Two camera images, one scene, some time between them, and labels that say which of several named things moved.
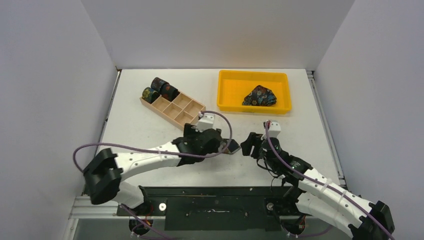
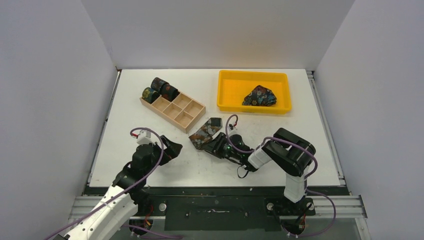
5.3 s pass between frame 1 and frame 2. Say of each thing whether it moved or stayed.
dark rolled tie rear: stayed
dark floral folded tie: stayed
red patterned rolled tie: stayed
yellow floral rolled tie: stayed
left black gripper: moved
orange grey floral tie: moved
